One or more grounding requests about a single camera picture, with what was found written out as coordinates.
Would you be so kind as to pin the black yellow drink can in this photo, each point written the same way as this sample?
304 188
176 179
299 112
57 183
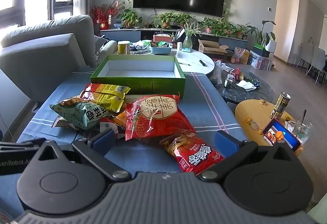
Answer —
281 105

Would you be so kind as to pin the glass jar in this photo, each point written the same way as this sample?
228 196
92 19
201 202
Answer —
229 81

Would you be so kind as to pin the clear plastic bag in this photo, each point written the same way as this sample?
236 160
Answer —
217 72

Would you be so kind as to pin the red noodle packet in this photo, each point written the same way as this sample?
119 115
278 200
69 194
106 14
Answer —
196 157

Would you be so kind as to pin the grey pillow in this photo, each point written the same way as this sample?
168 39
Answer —
99 44

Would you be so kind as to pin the plastic bag of fruit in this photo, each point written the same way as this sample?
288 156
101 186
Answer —
238 55

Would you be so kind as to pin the smartphone with red case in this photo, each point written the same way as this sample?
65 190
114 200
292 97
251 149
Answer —
281 134

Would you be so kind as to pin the grey sofa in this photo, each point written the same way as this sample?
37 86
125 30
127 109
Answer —
38 60

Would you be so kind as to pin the dark marble table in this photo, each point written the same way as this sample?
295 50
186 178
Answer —
258 96

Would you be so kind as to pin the red yellow packet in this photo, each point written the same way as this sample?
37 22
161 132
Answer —
107 95

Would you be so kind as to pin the green cardboard box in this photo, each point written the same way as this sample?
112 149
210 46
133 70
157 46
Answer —
143 86

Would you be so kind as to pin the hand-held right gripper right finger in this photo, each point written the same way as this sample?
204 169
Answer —
224 141

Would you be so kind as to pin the black marker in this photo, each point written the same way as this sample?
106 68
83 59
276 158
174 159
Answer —
203 62

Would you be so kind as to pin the white bottle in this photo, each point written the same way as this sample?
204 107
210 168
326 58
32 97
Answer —
179 46

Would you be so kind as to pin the red flower decoration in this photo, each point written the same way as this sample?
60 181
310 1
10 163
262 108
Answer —
104 13

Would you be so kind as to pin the large red packet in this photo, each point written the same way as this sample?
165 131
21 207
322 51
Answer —
158 119

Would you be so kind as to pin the grey dining chair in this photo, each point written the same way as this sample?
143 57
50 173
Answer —
318 58

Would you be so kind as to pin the eyeglasses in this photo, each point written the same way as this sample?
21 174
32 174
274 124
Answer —
251 123

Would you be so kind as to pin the orange red box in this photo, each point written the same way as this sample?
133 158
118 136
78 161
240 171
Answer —
163 37

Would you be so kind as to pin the green chip packet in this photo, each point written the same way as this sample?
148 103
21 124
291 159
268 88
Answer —
76 111

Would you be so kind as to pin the white tissue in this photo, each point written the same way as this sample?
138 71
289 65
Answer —
245 85

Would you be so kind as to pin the orange packet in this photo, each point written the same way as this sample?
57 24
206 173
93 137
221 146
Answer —
119 118

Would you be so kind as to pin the round wooden table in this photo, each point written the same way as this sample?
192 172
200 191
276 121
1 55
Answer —
250 109

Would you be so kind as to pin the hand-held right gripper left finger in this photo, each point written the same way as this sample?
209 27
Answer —
103 141

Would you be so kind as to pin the glass cup with spoon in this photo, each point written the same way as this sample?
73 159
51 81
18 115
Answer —
302 130

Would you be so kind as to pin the potted green plant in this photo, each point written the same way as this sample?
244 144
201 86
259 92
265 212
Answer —
182 19
164 19
208 25
129 18
230 28

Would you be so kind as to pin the open brown cardboard box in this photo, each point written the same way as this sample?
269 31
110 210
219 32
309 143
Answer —
212 48

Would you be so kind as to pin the large leaf plant white pot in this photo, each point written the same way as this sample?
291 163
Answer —
269 44

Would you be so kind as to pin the blue basket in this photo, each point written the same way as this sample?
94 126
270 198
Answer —
161 50

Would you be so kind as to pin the clear storage box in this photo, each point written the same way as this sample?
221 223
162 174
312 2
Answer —
260 62

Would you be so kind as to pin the spider plant in glass vase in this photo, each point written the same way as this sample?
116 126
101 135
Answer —
188 40

